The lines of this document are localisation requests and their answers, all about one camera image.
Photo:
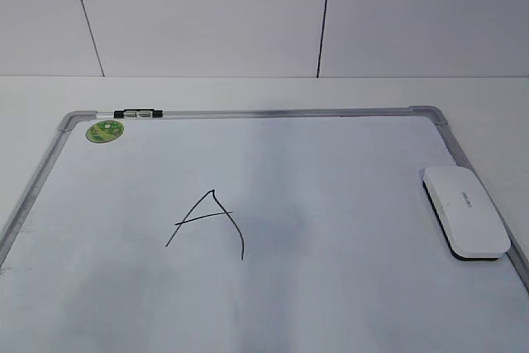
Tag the white whiteboard eraser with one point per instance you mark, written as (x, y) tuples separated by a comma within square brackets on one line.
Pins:
[(470, 223)]

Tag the round green magnet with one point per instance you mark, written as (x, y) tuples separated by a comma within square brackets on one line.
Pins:
[(105, 131)]

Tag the white aluminium-framed whiteboard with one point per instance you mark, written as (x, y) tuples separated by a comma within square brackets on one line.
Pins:
[(277, 231)]

